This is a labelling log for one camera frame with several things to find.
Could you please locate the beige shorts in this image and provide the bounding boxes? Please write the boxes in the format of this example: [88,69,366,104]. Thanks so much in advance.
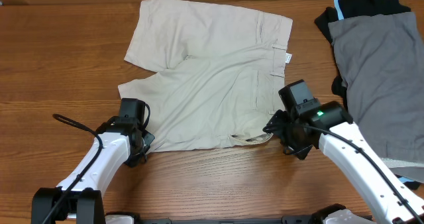
[119,0,293,152]

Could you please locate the light blue garment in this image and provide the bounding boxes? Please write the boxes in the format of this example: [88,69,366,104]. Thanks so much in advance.
[333,0,344,20]

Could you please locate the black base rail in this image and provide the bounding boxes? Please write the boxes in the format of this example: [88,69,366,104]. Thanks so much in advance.
[135,215,315,224]

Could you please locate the grey garment on pile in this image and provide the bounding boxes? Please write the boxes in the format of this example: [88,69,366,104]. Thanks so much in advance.
[328,12,423,182]

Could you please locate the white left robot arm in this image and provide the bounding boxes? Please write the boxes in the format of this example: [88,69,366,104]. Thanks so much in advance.
[31,98,154,224]

